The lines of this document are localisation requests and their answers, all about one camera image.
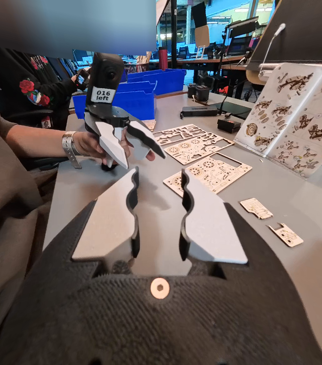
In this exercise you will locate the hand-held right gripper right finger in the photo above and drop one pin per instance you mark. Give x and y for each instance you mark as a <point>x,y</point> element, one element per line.
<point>212,228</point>

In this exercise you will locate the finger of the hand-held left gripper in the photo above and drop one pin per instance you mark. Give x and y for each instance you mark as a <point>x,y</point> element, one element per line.
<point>112,148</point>
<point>141,148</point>

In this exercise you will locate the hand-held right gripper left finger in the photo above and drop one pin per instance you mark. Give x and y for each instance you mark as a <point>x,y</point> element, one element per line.
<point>109,222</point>

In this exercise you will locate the striped small wooden piece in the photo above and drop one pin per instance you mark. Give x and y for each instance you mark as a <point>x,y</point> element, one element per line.
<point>256,208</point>

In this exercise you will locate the wooden puzzle sheet many cutouts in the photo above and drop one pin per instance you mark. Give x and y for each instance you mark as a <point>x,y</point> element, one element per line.
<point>191,142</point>

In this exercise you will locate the wooden puzzle sheet rectangular window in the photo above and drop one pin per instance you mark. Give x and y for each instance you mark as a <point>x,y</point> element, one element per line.
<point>215,176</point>

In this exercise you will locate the person's left forearm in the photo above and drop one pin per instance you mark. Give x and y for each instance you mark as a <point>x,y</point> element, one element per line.
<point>35,139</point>

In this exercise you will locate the grey desk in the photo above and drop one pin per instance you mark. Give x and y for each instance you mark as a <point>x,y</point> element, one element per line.
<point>315,271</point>

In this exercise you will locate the person's left hand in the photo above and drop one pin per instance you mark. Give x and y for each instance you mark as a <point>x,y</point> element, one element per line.
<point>88,145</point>

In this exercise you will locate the spare wooden sheet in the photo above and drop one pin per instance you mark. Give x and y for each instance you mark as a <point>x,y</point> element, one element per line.
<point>150,125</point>

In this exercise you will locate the blue plastic bin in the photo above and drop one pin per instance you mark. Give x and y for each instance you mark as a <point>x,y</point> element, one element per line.
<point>166,79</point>
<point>138,105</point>

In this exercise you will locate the silver mesh wristwatch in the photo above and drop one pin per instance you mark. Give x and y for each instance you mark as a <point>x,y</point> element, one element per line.
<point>68,145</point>

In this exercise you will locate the red bottle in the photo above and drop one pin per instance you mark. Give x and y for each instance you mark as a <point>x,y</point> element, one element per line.
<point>163,60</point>

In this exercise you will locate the black power adapter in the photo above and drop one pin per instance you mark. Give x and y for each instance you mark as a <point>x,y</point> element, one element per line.
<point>199,111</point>

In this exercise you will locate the notched small wooden piece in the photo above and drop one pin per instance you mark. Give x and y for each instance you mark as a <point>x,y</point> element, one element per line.
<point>288,236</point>

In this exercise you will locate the black battery charger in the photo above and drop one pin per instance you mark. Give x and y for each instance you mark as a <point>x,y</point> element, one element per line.
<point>202,92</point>

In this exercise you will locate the small black box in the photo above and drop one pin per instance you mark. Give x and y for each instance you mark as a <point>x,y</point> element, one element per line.
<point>229,125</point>

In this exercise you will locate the black tablet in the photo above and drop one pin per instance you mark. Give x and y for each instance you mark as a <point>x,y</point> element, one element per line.
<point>235,109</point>

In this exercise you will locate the tan rounded board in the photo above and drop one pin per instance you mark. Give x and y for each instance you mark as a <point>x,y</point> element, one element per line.
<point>202,35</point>

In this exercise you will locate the folded instruction booklet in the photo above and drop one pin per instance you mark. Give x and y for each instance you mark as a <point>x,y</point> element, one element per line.
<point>292,122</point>

